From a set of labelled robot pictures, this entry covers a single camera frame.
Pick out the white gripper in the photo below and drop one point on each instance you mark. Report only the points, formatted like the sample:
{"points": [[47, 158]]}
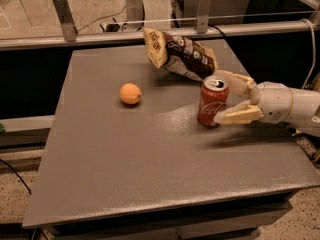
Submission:
{"points": [[274, 101]]}

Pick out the red coke can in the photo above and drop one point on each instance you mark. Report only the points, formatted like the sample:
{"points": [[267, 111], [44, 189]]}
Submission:
{"points": [[214, 92]]}

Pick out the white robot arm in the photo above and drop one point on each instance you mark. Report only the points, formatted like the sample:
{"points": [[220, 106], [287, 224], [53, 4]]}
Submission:
{"points": [[304, 114]]}

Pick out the brown chip bag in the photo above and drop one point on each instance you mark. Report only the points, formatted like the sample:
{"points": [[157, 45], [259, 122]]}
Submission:
{"points": [[180, 55]]}

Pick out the orange fruit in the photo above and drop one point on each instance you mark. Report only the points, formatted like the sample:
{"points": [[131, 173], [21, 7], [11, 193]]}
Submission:
{"points": [[130, 94]]}

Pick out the grey table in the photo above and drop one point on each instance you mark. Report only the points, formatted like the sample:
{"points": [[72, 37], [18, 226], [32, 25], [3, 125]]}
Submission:
{"points": [[150, 171]]}

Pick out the horizontal metal rail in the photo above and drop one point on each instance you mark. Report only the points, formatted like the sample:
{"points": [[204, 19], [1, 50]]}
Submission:
{"points": [[127, 38]]}

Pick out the right metal rail bracket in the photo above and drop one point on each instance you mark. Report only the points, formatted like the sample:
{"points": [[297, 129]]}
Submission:
{"points": [[202, 16]]}

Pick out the metal rail bracket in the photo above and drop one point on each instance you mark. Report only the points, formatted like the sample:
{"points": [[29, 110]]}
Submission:
{"points": [[202, 16], [65, 17]]}

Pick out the left metal rail bracket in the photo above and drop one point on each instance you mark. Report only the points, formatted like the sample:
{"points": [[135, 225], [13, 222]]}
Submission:
{"points": [[65, 17]]}

